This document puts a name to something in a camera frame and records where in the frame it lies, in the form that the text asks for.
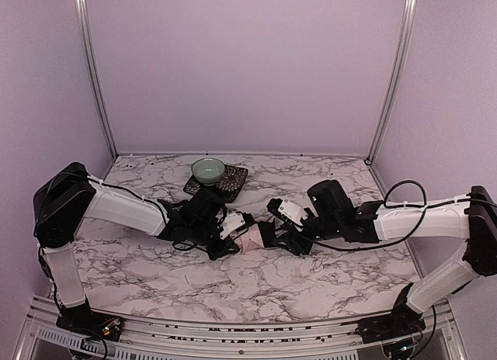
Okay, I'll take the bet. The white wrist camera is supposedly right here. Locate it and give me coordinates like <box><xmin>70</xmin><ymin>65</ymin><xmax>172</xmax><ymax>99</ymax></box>
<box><xmin>266</xmin><ymin>198</ymin><xmax>315</xmax><ymax>232</ymax></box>
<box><xmin>220</xmin><ymin>211</ymin><xmax>255</xmax><ymax>240</ymax></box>

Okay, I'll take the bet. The right aluminium frame post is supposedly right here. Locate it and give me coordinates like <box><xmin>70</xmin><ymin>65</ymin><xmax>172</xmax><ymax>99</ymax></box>
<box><xmin>366</xmin><ymin>0</ymin><xmax>418</xmax><ymax>166</ymax></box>

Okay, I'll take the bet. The left aluminium frame post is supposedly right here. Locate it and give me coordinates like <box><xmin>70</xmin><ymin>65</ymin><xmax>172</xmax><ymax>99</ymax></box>
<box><xmin>75</xmin><ymin>0</ymin><xmax>118</xmax><ymax>161</ymax></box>

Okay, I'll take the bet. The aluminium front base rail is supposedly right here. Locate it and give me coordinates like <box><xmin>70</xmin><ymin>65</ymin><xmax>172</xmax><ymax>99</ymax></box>
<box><xmin>13</xmin><ymin>296</ymin><xmax>468</xmax><ymax>359</ymax></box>

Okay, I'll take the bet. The black floral square plate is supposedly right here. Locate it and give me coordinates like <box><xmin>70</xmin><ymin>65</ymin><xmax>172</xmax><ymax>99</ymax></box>
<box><xmin>182</xmin><ymin>165</ymin><xmax>249</xmax><ymax>203</ymax></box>

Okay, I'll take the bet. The aluminium frame post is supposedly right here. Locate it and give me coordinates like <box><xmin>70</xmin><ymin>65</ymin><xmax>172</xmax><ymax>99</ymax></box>
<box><xmin>366</xmin><ymin>0</ymin><xmax>418</xmax><ymax>166</ymax></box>
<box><xmin>75</xmin><ymin>0</ymin><xmax>118</xmax><ymax>161</ymax></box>

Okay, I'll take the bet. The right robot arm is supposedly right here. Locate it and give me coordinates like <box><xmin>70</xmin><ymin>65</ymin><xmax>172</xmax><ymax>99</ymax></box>
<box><xmin>266</xmin><ymin>180</ymin><xmax>496</xmax><ymax>343</ymax></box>

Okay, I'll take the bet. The pink and black umbrella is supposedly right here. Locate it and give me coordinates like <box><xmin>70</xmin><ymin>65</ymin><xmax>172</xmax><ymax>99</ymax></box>
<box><xmin>235</xmin><ymin>221</ymin><xmax>277</xmax><ymax>254</ymax></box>

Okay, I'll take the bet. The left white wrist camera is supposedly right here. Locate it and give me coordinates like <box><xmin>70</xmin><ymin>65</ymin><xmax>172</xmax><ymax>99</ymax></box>
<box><xmin>220</xmin><ymin>211</ymin><xmax>255</xmax><ymax>240</ymax></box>

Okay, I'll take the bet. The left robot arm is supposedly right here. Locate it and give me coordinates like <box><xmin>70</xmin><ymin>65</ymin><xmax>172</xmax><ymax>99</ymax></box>
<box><xmin>33</xmin><ymin>162</ymin><xmax>240</xmax><ymax>341</ymax></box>

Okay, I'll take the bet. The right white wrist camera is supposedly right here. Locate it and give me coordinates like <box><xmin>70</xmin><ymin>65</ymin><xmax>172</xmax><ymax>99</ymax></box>
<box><xmin>266</xmin><ymin>198</ymin><xmax>315</xmax><ymax>232</ymax></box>

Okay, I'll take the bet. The celadon green ceramic bowl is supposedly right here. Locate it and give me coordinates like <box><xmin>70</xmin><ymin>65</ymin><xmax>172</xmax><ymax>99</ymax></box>
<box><xmin>191</xmin><ymin>157</ymin><xmax>226</xmax><ymax>185</ymax></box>

